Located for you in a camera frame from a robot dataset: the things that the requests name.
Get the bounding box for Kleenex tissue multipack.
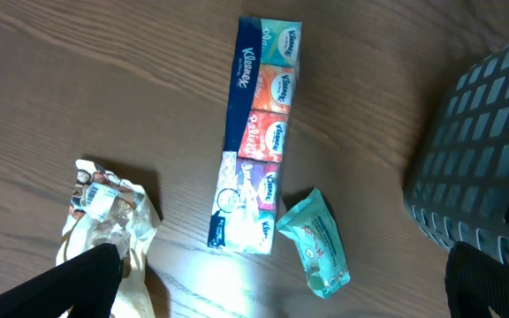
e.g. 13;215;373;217
207;16;302;254

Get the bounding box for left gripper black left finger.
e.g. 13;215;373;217
0;243;123;318

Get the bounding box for mint green wipes packet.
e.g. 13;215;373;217
277;188;351;299

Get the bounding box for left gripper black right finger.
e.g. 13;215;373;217
444;242;509;318

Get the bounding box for grey plastic lattice basket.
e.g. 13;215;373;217
403;44;509;267

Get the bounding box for beige crumpled snack bag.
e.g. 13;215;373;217
56;159;161;317

